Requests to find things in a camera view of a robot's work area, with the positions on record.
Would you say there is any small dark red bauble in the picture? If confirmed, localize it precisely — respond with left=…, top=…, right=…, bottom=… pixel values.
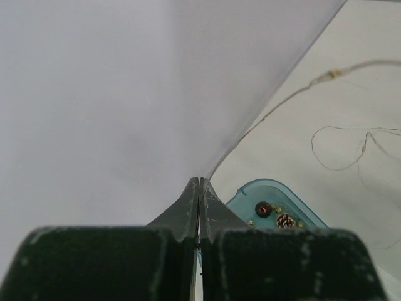
left=255, top=201, right=273, bottom=218

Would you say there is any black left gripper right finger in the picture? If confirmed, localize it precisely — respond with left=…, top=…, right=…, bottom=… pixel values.
left=199, top=178, right=388, bottom=300

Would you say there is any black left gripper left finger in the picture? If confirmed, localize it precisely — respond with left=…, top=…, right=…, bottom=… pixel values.
left=1, top=177, right=199, bottom=300

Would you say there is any thin wire light string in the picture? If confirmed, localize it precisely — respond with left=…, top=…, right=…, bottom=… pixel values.
left=197, top=59, right=401, bottom=251

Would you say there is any teal plastic tray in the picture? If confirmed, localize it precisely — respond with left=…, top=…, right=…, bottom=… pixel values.
left=225, top=178, right=401, bottom=283

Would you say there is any snowy pine cone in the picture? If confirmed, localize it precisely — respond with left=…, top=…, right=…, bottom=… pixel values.
left=276, top=213, right=296, bottom=228

